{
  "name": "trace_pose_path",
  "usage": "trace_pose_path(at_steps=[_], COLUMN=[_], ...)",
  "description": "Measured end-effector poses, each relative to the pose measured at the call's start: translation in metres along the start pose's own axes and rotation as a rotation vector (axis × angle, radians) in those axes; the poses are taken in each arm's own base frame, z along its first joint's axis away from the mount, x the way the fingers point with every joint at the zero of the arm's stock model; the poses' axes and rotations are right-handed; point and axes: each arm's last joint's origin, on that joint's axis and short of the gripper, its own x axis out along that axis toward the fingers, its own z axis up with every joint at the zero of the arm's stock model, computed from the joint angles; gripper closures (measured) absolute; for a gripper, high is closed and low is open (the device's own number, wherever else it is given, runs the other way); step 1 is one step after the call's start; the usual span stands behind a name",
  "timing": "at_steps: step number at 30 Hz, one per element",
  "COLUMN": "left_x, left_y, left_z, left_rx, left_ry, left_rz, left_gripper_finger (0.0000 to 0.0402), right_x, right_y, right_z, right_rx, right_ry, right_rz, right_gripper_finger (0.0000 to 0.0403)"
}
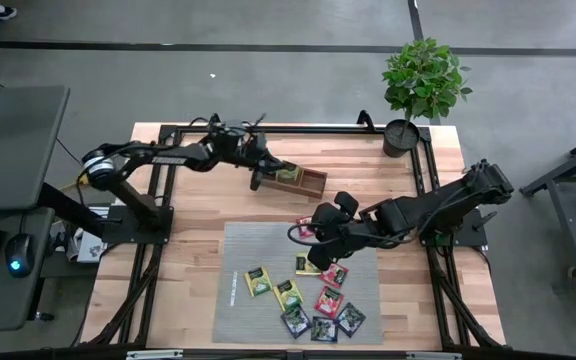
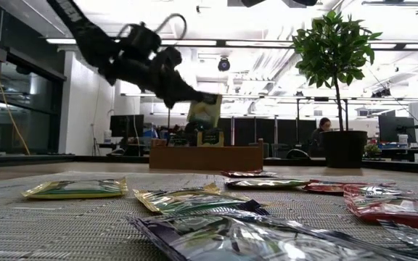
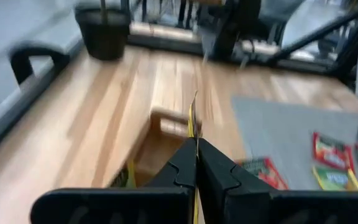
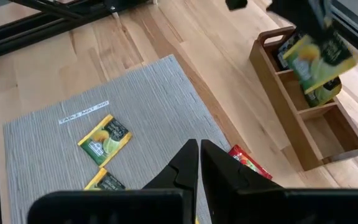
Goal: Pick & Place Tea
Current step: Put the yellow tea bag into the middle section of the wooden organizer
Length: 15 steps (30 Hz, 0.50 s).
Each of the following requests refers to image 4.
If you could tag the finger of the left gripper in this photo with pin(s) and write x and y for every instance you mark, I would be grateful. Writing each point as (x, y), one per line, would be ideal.
(287, 9)
(317, 26)

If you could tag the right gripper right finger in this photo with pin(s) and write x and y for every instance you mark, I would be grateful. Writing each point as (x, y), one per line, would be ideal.
(244, 205)

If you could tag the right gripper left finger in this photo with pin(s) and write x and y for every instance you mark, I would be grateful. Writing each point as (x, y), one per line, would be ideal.
(166, 205)

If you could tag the green tea packet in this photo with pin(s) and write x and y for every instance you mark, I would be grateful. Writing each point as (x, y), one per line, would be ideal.
(319, 62)

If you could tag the dark tea packet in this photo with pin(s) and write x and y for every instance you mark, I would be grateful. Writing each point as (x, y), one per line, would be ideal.
(286, 53)

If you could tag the red tea packet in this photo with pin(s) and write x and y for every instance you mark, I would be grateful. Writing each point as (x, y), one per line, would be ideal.
(247, 158)

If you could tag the yellow lemon tea packet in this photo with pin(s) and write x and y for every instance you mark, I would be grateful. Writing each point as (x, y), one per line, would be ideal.
(104, 141)
(107, 183)

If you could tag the green-silver packet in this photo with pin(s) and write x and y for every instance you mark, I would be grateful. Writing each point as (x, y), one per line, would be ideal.
(325, 95)

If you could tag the wooden three-compartment organizer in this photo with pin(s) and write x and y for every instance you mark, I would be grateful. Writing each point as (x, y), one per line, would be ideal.
(291, 118)

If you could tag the grey woven table mat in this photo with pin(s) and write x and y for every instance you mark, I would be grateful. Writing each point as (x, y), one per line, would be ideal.
(151, 102)

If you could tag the white label strip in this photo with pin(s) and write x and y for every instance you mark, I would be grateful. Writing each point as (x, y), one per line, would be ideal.
(84, 112)

